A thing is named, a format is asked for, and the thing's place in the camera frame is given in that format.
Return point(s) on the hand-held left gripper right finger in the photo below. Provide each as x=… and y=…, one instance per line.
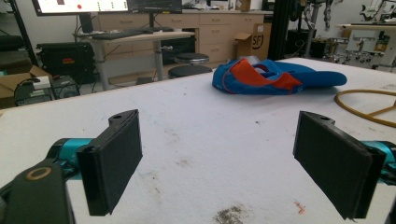
x=336, y=165

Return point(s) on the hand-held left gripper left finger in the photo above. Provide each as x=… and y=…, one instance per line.
x=109, y=161

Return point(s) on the blue and orange cap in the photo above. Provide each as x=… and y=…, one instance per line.
x=274, y=79

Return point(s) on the white foam mat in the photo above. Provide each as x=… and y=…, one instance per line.
x=202, y=137

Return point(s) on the black equipment case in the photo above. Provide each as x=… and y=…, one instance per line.
x=65, y=60

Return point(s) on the black round stool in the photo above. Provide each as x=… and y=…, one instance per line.
x=189, y=71
x=191, y=58

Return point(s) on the open cardboard box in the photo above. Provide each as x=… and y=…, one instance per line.
x=12, y=82

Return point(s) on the black keyboard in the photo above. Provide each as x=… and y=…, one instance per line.
x=118, y=34

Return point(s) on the grey standing desk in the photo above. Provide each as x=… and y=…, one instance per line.
x=140, y=38

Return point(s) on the white work table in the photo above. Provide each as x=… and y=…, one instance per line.
x=367, y=28

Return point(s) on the printed cardboard box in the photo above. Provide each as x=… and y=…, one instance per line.
x=253, y=42

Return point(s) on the lit computer monitor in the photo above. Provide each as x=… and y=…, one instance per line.
x=81, y=5

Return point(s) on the dark computer monitor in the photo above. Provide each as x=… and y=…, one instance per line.
x=155, y=5

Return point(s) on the light wooden cabinets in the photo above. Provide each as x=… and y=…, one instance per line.
x=218, y=31

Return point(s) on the black right frame strut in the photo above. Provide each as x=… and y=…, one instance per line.
x=280, y=28

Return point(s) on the black frame strut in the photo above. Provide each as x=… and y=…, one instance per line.
x=280, y=28
x=23, y=34

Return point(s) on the black left frame strut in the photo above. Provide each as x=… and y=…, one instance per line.
x=23, y=34

